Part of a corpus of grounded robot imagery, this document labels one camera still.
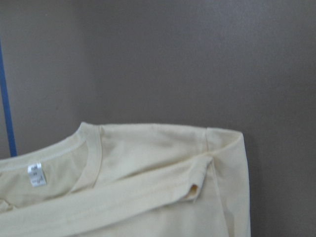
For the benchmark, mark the beige long sleeve printed shirt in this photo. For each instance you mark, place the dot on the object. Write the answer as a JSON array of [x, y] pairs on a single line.
[[129, 180]]

